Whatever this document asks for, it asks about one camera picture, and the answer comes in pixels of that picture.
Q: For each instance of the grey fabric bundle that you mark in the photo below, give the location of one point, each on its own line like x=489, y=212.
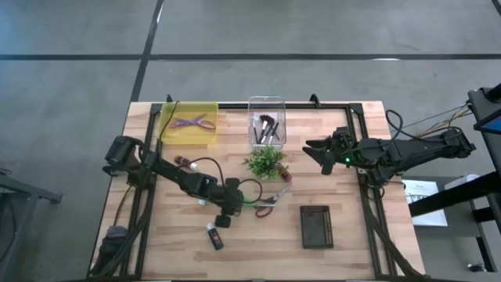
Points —
x=113, y=237

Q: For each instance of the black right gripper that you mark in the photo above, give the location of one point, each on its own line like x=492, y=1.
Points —
x=346, y=150

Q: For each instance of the black aluminium table frame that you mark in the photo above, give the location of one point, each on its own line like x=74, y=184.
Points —
x=313, y=105

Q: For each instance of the white plastic object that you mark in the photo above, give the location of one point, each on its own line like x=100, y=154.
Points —
x=462, y=181

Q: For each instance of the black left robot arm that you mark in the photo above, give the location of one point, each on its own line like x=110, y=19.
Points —
x=176, y=178

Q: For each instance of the white paper sheet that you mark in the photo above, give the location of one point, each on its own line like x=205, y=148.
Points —
x=426, y=203

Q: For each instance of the yellow translucent plastic bin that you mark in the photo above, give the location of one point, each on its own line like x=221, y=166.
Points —
x=176, y=135

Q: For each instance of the thin long paint brush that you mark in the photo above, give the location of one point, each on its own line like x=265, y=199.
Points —
x=254, y=131

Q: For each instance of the green plant white pot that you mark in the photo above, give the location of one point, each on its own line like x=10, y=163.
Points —
x=264, y=161

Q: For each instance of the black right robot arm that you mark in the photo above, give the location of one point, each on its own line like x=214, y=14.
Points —
x=411, y=150

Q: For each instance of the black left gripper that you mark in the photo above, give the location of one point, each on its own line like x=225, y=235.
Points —
x=230, y=197

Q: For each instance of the black equipment cart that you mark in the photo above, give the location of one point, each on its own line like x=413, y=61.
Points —
x=485, y=109

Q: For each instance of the small black floor item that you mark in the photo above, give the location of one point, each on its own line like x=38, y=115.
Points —
x=475, y=267

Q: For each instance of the black mesh basket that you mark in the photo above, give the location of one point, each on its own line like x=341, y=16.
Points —
x=317, y=227

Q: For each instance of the fan brush brown bristles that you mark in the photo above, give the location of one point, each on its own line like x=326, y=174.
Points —
x=264, y=125

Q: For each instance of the clear plastic bin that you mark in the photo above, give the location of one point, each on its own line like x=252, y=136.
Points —
x=280, y=107

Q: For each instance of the black paint bottle white cap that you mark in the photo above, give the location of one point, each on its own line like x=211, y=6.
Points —
x=216, y=238

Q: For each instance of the black metal stand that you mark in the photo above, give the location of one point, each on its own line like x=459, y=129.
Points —
x=23, y=192

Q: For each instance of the blue tablet screen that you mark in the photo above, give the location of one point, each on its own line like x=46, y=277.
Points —
x=491, y=126

